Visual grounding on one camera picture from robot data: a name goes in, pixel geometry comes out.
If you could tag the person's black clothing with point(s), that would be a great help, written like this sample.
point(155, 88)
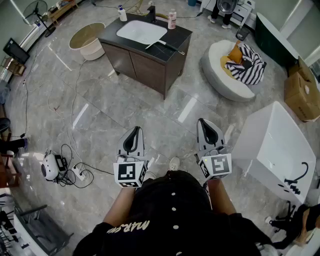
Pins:
point(162, 225)

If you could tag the white round device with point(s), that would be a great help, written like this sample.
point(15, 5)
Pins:
point(49, 167)

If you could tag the white drawer cabinet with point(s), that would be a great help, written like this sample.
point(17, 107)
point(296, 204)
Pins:
point(241, 11)

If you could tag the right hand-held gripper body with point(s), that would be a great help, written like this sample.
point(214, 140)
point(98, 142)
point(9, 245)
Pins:
point(220, 165)

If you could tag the dark wooden vanity cabinet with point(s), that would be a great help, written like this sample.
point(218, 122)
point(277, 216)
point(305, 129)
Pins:
point(147, 67)

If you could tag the cardboard box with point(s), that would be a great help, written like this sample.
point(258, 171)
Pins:
point(298, 92)

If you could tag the black mesh bin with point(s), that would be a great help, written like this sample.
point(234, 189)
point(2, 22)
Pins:
point(242, 33)

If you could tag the black monitor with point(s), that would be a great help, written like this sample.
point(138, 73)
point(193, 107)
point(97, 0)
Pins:
point(16, 51)

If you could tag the black and white striped blanket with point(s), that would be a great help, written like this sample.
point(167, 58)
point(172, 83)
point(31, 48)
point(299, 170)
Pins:
point(250, 67)

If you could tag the person's right white shoe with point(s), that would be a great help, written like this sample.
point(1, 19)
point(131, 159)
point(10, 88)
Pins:
point(174, 163)

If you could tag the person's left white shoe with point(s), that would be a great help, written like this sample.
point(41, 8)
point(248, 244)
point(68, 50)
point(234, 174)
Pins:
point(150, 175)

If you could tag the black standing fan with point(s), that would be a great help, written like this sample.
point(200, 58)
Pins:
point(35, 11)

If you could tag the dark green bathtub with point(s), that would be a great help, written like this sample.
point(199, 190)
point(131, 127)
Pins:
point(271, 40)

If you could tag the teal bin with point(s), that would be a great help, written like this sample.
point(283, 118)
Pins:
point(191, 2)

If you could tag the small black box device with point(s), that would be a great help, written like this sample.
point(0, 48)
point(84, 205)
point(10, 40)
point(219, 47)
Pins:
point(60, 163)

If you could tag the orange cushion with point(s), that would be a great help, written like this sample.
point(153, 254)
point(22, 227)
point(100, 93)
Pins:
point(236, 53)

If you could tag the white sink basin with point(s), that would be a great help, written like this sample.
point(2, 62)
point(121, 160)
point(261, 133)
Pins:
point(141, 31)

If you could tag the person's left forearm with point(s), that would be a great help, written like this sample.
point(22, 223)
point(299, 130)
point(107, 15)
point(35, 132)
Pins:
point(120, 205)

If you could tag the white bathtub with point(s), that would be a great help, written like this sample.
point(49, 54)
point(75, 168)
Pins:
point(277, 140)

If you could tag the person's right forearm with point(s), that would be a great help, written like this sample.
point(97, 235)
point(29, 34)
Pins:
point(221, 197)

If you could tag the white pump bottle blue top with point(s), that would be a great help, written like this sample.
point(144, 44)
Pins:
point(122, 15)

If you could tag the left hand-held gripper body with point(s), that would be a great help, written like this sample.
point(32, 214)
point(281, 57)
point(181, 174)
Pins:
point(128, 172)

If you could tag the pink bottle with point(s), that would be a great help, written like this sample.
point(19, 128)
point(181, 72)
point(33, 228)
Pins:
point(172, 21)

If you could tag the white round lounge seat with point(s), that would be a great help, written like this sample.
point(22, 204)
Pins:
point(217, 75)

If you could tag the brown wooden chair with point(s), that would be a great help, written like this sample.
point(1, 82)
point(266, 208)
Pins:
point(7, 172)

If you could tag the person's white shoe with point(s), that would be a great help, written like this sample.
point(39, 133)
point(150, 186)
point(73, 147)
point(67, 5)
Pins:
point(174, 163)
point(150, 175)

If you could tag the wooden bench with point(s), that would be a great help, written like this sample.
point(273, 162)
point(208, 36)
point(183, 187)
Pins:
point(61, 10)

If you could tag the white power strip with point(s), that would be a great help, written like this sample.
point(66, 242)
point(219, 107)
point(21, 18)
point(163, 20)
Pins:
point(78, 173)

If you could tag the round beige tub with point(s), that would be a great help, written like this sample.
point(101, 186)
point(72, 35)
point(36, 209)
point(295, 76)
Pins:
point(86, 37)

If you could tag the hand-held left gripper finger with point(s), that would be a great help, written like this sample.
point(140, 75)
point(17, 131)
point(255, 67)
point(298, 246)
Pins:
point(140, 145)
point(121, 145)

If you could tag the grey metal rack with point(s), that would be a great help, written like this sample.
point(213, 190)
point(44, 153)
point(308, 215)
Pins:
point(45, 230)

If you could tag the black bathtub faucet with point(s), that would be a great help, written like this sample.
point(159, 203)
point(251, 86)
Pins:
point(295, 186)

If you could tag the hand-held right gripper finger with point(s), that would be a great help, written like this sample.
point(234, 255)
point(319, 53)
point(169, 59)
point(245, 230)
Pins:
point(200, 140)
point(218, 135)

